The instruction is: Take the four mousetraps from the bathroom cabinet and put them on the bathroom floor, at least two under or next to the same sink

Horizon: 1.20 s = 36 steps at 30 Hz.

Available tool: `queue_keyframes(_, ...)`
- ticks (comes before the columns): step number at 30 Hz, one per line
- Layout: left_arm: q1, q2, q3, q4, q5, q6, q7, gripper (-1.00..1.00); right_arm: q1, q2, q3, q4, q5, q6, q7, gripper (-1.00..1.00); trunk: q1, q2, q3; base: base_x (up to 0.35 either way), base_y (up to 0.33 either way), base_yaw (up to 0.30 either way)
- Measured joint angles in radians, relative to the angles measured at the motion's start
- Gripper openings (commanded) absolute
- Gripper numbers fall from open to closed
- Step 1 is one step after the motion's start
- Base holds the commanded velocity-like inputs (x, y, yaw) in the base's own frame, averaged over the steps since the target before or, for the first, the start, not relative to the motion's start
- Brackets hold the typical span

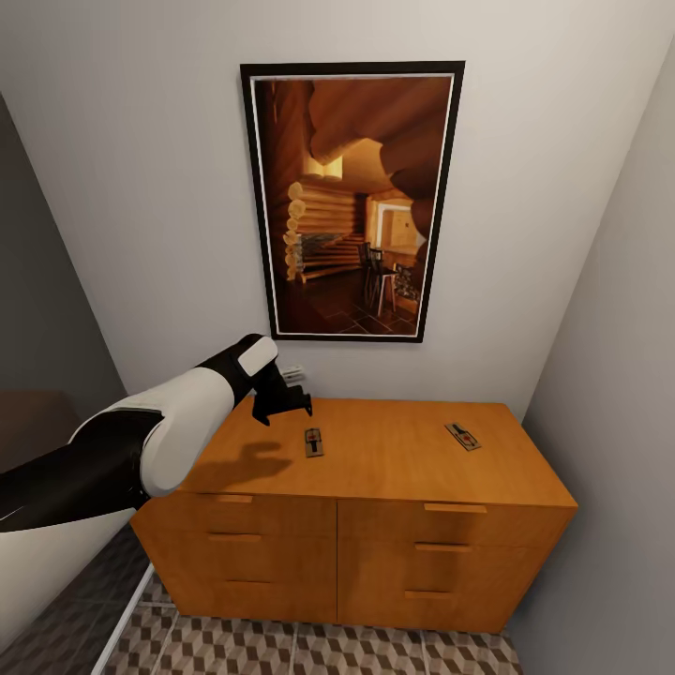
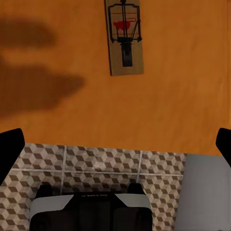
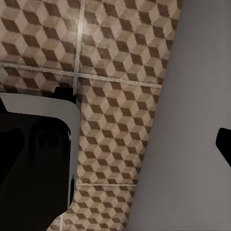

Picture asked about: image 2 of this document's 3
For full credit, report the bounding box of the mousetrap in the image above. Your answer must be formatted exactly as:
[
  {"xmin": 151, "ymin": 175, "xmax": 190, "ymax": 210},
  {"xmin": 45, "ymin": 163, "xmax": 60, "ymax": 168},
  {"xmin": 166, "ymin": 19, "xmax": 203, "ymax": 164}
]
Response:
[{"xmin": 104, "ymin": 0, "xmax": 144, "ymax": 76}]

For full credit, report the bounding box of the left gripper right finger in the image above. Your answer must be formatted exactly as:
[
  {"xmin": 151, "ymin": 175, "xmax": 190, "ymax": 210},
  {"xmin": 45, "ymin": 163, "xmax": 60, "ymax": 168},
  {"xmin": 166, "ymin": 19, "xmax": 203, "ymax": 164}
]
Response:
[{"xmin": 216, "ymin": 128, "xmax": 231, "ymax": 167}]

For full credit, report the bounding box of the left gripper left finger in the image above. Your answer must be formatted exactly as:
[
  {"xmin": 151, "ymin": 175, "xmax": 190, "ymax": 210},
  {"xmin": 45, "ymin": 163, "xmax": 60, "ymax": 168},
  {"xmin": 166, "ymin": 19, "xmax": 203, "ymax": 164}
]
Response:
[{"xmin": 0, "ymin": 128, "xmax": 25, "ymax": 185}]

